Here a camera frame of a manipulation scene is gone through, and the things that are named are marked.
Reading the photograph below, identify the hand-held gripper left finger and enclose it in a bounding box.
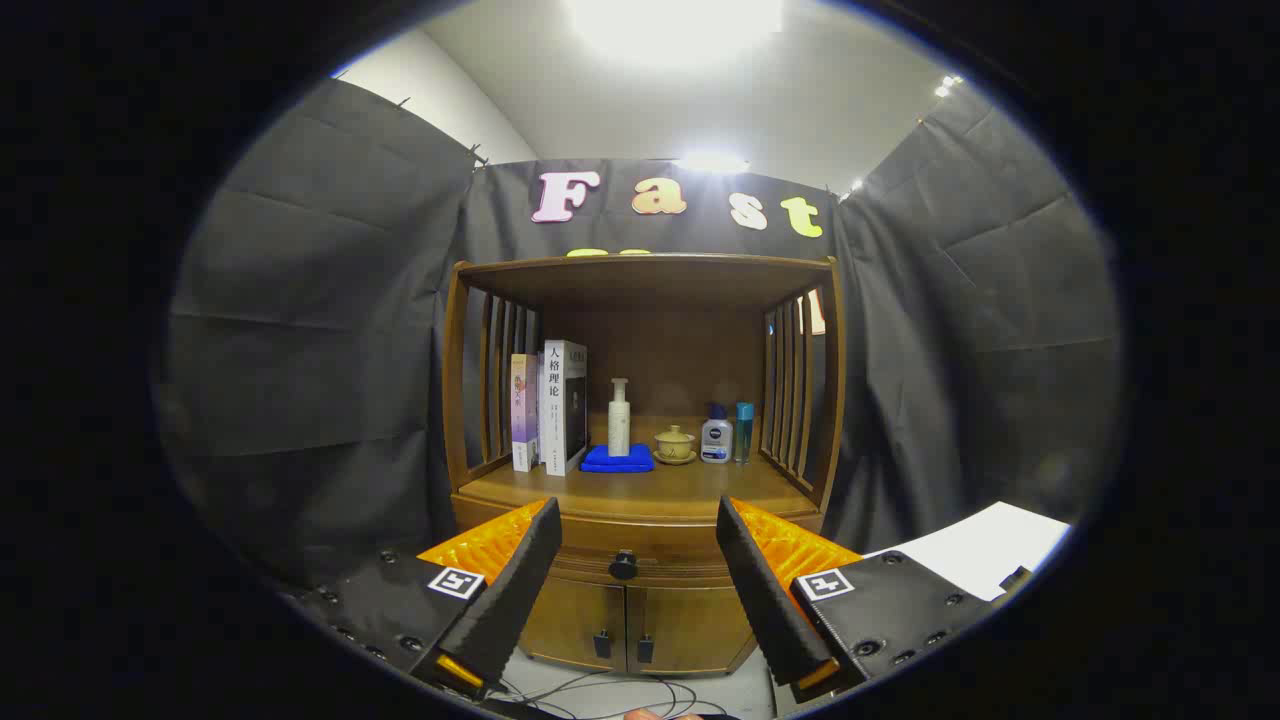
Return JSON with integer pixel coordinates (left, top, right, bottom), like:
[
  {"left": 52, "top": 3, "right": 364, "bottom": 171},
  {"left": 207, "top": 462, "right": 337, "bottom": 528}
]
[{"left": 285, "top": 497, "right": 563, "bottom": 701}]

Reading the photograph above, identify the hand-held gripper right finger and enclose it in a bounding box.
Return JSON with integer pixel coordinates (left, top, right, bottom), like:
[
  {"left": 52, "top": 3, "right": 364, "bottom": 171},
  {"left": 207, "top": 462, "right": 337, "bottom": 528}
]
[{"left": 715, "top": 495, "right": 1033, "bottom": 706}]

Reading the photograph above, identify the wooden cabinet door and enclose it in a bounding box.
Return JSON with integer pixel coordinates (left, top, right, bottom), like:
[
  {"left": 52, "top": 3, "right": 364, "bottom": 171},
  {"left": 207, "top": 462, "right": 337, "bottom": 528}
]
[
  {"left": 520, "top": 578, "right": 628, "bottom": 673},
  {"left": 627, "top": 585, "right": 756, "bottom": 676}
]

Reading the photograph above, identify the wooden countertop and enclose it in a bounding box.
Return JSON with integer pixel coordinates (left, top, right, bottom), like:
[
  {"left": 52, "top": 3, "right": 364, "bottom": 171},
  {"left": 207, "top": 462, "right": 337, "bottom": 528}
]
[{"left": 455, "top": 415, "right": 823, "bottom": 521}]

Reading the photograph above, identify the brown wooden cabinet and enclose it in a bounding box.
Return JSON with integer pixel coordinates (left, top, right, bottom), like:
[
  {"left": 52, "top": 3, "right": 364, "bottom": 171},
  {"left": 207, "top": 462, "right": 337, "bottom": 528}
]
[{"left": 440, "top": 252, "right": 849, "bottom": 679}]

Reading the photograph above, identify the folded blue cloth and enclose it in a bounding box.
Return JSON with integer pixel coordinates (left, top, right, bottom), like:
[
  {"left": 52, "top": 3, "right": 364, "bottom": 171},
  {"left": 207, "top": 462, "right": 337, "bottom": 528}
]
[{"left": 580, "top": 443, "right": 656, "bottom": 474}]

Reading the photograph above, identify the white bottle with blue cap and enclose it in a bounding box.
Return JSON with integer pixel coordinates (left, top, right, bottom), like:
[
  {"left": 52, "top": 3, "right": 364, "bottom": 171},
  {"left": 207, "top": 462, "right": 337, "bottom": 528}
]
[{"left": 700, "top": 403, "right": 734, "bottom": 465}]

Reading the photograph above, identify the purple paperback book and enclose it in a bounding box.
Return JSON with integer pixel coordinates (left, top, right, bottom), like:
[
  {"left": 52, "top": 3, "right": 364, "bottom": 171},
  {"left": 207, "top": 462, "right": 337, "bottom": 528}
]
[{"left": 510, "top": 353, "right": 541, "bottom": 473}]

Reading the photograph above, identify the white portrait cover book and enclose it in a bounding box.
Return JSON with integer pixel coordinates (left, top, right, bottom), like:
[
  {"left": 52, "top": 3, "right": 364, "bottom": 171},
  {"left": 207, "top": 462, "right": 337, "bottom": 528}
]
[{"left": 538, "top": 340, "right": 589, "bottom": 477}]

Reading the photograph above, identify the white pump bottle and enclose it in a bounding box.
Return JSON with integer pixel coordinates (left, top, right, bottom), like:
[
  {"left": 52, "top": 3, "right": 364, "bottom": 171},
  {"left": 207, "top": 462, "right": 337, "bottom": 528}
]
[{"left": 608, "top": 378, "right": 632, "bottom": 458}]

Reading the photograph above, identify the white flat panel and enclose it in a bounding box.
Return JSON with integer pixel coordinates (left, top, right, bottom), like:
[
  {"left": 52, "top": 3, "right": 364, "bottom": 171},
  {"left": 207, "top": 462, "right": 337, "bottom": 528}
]
[{"left": 865, "top": 501, "right": 1073, "bottom": 602}]

